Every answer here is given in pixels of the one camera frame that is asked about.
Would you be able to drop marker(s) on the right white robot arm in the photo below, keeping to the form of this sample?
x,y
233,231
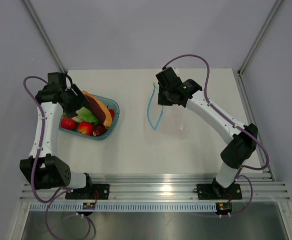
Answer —
x,y
240,146

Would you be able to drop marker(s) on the green toy lettuce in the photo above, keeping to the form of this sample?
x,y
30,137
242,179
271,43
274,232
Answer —
x,y
85,115

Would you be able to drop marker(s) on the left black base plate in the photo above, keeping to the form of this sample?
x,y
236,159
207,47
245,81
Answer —
x,y
96,191

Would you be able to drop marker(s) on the red toy tomato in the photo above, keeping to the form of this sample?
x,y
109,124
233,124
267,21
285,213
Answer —
x,y
68,124

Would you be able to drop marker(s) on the red toy apple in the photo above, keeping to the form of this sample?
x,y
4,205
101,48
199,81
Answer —
x,y
85,128

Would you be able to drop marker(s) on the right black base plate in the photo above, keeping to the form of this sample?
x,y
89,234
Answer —
x,y
205,191

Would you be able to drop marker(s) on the teal plastic food container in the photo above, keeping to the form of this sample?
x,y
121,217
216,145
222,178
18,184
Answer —
x,y
111,104

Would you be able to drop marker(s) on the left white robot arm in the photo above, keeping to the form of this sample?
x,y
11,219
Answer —
x,y
43,169

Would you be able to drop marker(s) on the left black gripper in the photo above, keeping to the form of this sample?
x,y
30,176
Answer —
x,y
80,99

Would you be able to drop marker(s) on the orange toy pepper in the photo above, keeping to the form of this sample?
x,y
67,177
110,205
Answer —
x,y
112,113

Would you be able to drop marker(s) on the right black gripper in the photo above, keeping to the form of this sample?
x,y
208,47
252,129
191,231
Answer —
x,y
161,101

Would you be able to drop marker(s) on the clear zip top bag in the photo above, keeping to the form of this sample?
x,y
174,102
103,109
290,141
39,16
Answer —
x,y
167,120

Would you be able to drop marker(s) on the white slotted cable duct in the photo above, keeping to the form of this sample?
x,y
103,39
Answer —
x,y
187,207

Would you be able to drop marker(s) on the aluminium rail frame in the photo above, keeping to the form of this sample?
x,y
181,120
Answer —
x,y
179,187

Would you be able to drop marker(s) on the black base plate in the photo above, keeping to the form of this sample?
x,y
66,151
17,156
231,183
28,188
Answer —
x,y
96,191
205,191

